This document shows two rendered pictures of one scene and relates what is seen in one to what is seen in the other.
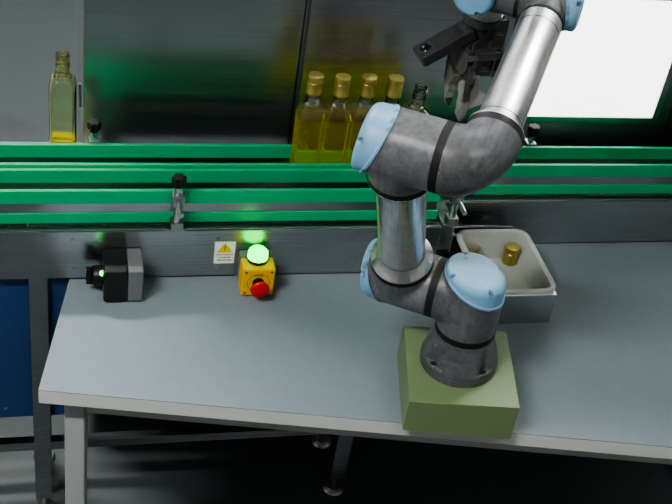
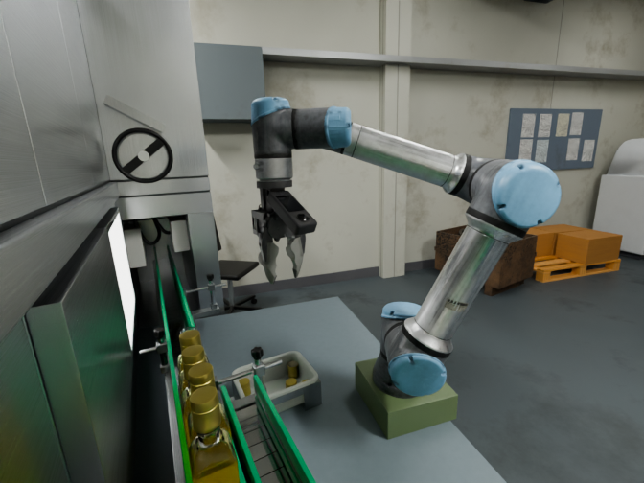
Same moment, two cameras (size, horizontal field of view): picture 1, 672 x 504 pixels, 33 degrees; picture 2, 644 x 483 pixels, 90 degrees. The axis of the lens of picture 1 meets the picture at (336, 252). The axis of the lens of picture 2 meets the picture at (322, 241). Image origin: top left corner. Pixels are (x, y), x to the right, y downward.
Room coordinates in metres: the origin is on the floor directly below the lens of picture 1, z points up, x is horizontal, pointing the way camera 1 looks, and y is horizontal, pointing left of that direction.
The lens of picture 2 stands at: (2.04, 0.48, 1.45)
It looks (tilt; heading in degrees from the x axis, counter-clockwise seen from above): 14 degrees down; 260
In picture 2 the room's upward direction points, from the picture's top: 2 degrees counter-clockwise
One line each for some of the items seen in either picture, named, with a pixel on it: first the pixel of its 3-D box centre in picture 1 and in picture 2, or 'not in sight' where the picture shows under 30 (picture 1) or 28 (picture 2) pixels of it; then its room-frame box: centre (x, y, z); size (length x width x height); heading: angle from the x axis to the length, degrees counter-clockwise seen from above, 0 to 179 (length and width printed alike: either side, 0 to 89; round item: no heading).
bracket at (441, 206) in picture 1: (441, 224); (245, 411); (2.12, -0.22, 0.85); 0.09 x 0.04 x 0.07; 17
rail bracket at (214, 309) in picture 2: not in sight; (207, 301); (2.30, -0.84, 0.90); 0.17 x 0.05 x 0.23; 17
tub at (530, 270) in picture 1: (501, 274); (275, 386); (2.04, -0.37, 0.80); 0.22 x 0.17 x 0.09; 17
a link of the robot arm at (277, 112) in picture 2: not in sight; (272, 129); (2.01, -0.19, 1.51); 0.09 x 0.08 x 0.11; 165
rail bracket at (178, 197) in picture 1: (178, 210); not in sight; (1.88, 0.33, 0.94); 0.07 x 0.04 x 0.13; 17
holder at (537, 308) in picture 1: (496, 269); (266, 392); (2.07, -0.36, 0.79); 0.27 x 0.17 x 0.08; 17
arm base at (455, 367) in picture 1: (462, 341); (400, 363); (1.69, -0.27, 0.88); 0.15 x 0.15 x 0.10
